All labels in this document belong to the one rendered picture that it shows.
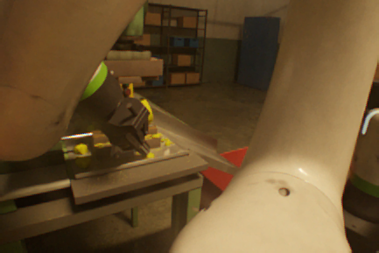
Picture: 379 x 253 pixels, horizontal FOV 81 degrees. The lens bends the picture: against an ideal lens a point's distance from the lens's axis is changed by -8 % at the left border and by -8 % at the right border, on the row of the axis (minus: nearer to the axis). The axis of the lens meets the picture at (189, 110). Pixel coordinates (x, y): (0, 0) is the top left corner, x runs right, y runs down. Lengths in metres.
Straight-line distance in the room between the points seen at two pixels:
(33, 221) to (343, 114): 0.51
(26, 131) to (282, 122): 0.24
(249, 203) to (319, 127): 0.10
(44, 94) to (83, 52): 0.05
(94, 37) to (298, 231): 0.19
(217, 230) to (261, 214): 0.03
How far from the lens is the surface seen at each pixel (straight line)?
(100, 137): 0.61
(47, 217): 0.54
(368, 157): 0.65
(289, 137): 0.25
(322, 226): 0.20
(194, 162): 0.59
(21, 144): 0.26
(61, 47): 0.18
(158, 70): 0.59
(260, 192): 0.21
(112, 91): 0.41
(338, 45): 0.24
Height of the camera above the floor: 1.28
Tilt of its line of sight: 17 degrees down
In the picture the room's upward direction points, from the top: 4 degrees clockwise
